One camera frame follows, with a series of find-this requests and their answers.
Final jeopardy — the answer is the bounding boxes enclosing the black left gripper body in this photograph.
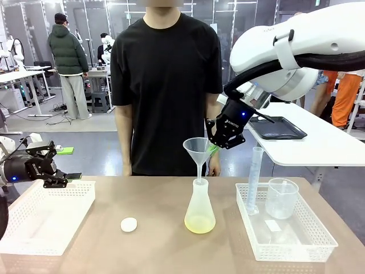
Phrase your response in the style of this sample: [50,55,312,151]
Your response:
[5,153,59,184]

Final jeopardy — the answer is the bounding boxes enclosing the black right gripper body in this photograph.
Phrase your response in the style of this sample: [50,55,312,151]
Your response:
[215,98,255,138]

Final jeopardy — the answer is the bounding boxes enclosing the clear plastic funnel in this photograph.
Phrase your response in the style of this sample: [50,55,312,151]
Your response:
[182,136,213,186]

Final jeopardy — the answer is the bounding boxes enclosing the clear plastic graduated cylinder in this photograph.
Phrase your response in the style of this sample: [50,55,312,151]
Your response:
[247,146,263,216]

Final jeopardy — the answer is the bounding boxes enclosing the translucent plastic Erlenmeyer flask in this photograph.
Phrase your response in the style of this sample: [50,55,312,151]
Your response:
[184,179,217,235]

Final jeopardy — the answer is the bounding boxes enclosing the clear plastic measuring beaker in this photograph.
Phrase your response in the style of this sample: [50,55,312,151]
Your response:
[265,177,300,220]

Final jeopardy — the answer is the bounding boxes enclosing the person's left forearm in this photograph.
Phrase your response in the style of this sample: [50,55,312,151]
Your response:
[205,93,224,119]

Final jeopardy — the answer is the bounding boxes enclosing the person's right forearm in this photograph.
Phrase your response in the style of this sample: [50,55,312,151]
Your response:
[114,103,135,167]

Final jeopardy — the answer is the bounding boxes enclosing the person's left hand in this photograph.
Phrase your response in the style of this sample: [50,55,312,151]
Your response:
[208,149,222,177]

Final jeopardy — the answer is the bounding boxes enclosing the black plastic tray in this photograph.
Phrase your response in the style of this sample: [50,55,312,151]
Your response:
[248,115,309,141]

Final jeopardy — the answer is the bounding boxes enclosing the white perforated plastic basket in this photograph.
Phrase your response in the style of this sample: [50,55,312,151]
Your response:
[235,182,339,263]
[0,180,96,256]

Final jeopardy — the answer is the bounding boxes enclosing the grey step stool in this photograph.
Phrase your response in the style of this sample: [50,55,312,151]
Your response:
[91,91,111,114]

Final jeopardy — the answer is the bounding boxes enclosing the person torso black T-shirt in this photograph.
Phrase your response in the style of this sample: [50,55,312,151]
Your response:
[110,13,224,177]

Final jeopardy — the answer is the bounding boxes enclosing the white round flask cap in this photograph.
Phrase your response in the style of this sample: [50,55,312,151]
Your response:
[120,217,139,233]

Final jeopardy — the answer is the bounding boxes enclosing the grey background work table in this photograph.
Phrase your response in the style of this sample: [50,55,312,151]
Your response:
[82,66,112,95]

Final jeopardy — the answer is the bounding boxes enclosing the white office desk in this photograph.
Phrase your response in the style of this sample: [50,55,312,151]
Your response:
[0,69,54,118]

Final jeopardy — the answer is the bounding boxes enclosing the black office chair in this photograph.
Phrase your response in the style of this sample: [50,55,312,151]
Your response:
[33,60,56,96]

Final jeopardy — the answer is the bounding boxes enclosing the man in green puffer jacket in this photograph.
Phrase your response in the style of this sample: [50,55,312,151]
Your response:
[46,12,92,121]

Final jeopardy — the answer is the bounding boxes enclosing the white humanoid robot black head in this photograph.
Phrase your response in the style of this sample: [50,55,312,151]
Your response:
[97,32,116,68]

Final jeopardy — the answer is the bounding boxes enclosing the mannequin in orange overalls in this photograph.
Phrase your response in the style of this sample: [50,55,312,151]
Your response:
[323,69,365,130]

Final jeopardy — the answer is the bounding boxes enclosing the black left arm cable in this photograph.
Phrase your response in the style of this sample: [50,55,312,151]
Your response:
[0,194,10,241]

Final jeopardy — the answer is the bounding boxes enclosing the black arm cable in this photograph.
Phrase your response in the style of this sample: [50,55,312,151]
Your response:
[223,52,365,99]
[0,194,10,241]

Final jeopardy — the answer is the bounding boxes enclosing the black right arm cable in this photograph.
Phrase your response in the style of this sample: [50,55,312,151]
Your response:
[223,52,365,99]

